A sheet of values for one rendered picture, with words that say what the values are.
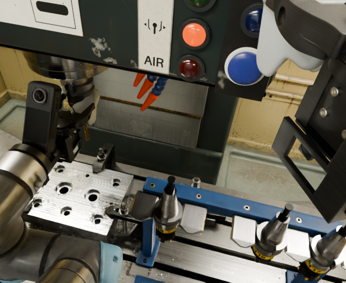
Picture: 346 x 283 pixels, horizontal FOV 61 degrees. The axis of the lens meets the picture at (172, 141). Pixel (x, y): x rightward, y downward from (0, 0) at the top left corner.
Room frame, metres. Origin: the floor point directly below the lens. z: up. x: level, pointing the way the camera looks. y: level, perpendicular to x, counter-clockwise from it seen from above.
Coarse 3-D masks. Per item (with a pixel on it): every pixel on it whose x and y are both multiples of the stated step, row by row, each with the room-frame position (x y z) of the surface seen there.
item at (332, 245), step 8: (336, 232) 0.30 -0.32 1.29; (320, 240) 0.31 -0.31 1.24; (328, 240) 0.30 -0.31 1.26; (336, 240) 0.29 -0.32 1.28; (344, 240) 0.29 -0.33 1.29; (320, 248) 0.30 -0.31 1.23; (328, 248) 0.29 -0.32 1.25; (336, 248) 0.29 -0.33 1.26; (328, 256) 0.28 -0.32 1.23; (336, 256) 0.28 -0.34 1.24
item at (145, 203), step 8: (144, 192) 0.40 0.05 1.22; (136, 200) 0.38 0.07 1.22; (144, 200) 0.38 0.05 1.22; (152, 200) 0.38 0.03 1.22; (136, 208) 0.36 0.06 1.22; (144, 208) 0.36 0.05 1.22; (152, 208) 0.36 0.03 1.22; (136, 216) 0.34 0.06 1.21; (144, 216) 0.34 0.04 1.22; (152, 216) 0.34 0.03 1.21
